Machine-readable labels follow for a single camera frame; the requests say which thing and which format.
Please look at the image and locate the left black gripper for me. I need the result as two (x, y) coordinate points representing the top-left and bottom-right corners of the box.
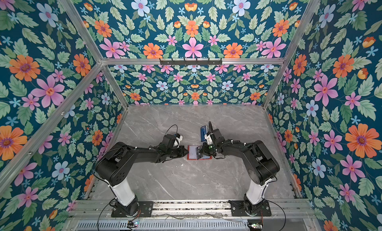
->
(166, 146), (191, 159)

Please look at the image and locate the red card holder wallet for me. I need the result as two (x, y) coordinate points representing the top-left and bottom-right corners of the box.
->
(187, 145), (212, 160)

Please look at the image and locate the grey VIP card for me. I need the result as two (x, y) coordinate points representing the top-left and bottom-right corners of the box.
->
(196, 145), (204, 160)

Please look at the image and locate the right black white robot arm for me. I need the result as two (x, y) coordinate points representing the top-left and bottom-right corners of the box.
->
(197, 129), (280, 216)

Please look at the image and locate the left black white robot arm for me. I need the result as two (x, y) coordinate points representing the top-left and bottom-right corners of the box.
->
(95, 134), (188, 217)

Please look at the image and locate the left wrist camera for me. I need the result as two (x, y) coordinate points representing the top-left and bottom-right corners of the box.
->
(167, 134), (183, 148)

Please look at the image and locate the aluminium front rail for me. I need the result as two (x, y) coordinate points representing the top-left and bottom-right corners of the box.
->
(69, 199), (316, 219)

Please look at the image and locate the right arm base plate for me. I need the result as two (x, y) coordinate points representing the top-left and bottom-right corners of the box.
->
(228, 200), (272, 217)

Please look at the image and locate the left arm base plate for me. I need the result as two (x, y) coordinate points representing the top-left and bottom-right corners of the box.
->
(111, 201), (154, 218)

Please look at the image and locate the white perforated cable tray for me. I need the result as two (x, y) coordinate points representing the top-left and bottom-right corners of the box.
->
(75, 220), (249, 231)

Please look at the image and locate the black hook rail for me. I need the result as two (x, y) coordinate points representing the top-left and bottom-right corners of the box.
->
(159, 58), (223, 66)

